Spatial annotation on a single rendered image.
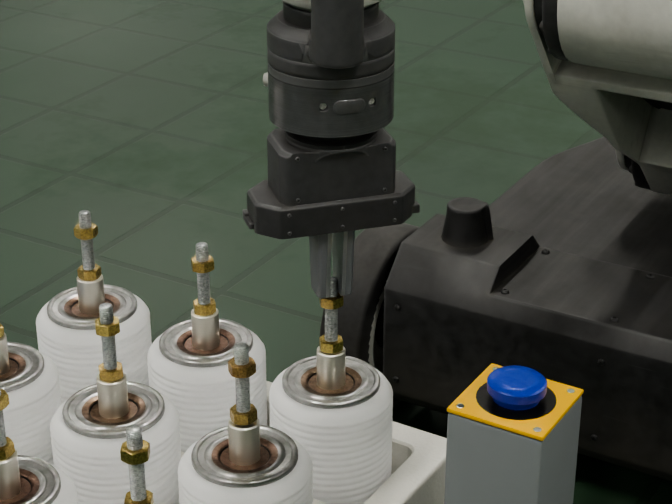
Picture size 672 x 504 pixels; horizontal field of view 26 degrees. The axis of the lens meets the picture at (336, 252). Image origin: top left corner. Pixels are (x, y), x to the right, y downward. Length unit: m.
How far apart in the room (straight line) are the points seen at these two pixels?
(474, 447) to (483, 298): 0.42
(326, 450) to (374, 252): 0.40
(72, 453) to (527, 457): 0.33
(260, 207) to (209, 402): 0.20
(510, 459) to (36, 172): 1.33
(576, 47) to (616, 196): 0.47
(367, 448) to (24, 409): 0.26
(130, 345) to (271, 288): 0.60
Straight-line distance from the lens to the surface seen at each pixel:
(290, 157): 1.01
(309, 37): 0.96
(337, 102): 0.98
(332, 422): 1.09
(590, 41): 1.21
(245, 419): 1.02
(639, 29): 1.19
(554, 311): 1.37
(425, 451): 1.18
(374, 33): 0.98
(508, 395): 0.97
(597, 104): 1.33
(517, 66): 2.61
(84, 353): 1.22
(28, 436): 1.16
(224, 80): 2.53
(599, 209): 1.64
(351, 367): 1.14
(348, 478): 1.12
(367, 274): 1.45
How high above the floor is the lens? 0.83
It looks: 26 degrees down
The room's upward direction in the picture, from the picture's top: straight up
